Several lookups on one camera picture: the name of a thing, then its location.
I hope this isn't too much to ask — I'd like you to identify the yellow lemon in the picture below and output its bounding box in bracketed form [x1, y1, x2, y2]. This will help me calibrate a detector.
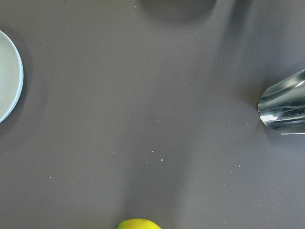
[116, 219, 161, 229]

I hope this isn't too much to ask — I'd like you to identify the shiny metal cup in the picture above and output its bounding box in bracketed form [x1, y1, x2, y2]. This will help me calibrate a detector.
[258, 70, 305, 135]

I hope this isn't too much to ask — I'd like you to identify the pale green round plate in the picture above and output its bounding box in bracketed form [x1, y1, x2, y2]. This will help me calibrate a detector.
[0, 31, 24, 122]

